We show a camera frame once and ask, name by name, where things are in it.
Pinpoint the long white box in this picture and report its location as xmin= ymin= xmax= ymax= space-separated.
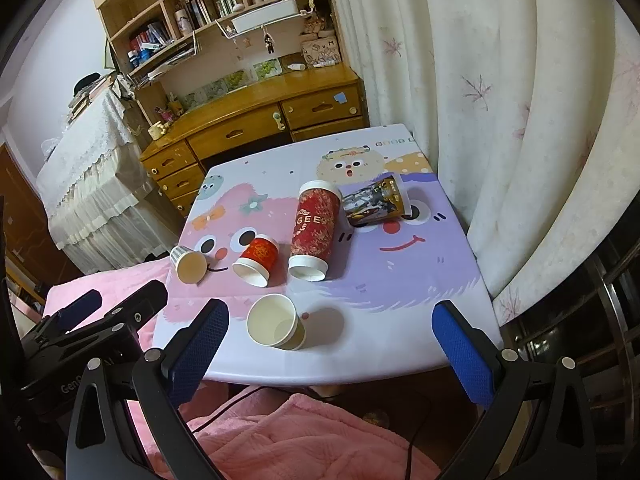
xmin=231 ymin=0 xmax=306 ymax=33

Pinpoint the grey striped paper cup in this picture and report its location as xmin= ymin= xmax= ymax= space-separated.
xmin=170 ymin=245 xmax=211 ymax=285

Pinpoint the dark printed paper cup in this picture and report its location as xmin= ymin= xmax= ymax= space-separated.
xmin=340 ymin=172 xmax=412 ymax=227

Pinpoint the black hat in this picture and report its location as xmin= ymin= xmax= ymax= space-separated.
xmin=72 ymin=72 xmax=103 ymax=96

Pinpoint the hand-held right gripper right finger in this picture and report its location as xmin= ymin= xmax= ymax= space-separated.
xmin=431 ymin=300 xmax=613 ymax=480

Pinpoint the white flower print curtain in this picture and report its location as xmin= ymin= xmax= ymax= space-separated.
xmin=325 ymin=0 xmax=640 ymax=341

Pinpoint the small red paper cup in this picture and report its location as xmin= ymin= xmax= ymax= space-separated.
xmin=231 ymin=234 xmax=280 ymax=288

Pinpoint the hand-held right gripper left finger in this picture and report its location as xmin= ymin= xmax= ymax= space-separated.
xmin=65 ymin=299 xmax=231 ymax=480

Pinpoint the tall red paper cup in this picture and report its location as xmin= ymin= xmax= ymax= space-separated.
xmin=287 ymin=180 xmax=343 ymax=282

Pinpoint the cartoon printed table cover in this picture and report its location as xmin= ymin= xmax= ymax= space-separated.
xmin=150 ymin=122 xmax=503 ymax=388

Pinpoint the cream printed bag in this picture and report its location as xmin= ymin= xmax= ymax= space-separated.
xmin=300 ymin=37 xmax=342 ymax=67

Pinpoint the brown wooden door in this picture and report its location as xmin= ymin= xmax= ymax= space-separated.
xmin=0 ymin=142 xmax=83 ymax=291

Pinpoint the wooden desk with drawers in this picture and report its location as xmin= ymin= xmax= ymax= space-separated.
xmin=140 ymin=62 xmax=371 ymax=218

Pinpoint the white lace cloth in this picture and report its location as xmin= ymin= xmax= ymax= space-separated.
xmin=35 ymin=92 xmax=166 ymax=276

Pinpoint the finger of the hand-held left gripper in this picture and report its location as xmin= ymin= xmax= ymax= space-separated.
xmin=75 ymin=279 xmax=169 ymax=356
xmin=42 ymin=289 xmax=103 ymax=335

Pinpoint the plain cream paper cup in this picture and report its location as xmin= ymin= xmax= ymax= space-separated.
xmin=246 ymin=294 xmax=306 ymax=352

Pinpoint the pink fleece blanket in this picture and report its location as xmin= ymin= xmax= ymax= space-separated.
xmin=42 ymin=255 xmax=441 ymax=480

